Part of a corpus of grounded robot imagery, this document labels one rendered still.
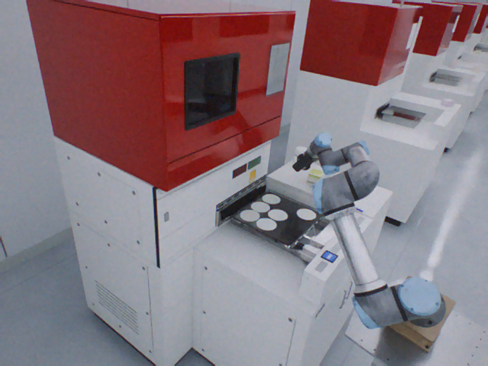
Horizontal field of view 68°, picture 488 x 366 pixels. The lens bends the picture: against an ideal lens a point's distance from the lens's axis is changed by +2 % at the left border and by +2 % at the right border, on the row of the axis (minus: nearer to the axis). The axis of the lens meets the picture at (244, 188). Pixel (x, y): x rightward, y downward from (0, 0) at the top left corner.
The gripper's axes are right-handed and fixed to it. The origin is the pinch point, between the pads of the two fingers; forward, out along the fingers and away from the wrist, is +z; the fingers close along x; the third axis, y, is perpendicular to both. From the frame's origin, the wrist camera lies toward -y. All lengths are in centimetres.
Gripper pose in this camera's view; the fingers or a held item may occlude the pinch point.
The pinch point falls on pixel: (298, 168)
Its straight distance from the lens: 199.1
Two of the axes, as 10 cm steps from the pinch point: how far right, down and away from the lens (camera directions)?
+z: -1.5, 3.0, 9.4
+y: 7.9, -5.3, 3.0
